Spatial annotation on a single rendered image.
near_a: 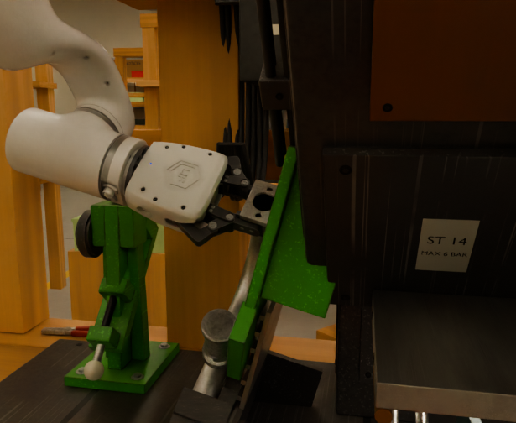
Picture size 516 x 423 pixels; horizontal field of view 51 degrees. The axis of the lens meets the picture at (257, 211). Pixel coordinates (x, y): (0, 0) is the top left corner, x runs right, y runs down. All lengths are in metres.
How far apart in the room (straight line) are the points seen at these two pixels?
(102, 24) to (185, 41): 10.64
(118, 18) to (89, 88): 10.73
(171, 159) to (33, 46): 0.19
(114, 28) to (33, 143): 10.80
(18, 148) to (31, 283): 0.51
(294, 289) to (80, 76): 0.39
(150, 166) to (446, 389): 0.42
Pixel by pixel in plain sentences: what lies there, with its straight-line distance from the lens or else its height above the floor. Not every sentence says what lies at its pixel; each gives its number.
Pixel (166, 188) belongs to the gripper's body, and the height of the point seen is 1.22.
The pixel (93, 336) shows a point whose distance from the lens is 0.83.
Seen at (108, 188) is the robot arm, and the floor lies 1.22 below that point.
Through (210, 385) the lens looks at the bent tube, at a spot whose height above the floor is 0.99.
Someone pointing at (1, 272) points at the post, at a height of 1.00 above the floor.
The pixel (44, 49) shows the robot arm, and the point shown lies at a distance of 0.64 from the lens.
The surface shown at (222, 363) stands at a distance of 0.62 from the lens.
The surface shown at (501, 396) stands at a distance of 0.38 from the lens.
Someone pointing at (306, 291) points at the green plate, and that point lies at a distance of 0.55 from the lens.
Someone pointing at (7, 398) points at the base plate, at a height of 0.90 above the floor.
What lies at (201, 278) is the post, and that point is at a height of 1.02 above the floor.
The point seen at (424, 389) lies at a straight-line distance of 0.38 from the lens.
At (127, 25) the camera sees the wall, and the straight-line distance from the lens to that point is 11.39.
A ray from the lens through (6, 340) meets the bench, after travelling 1.16.
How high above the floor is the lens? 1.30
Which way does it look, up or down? 10 degrees down
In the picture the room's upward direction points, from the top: straight up
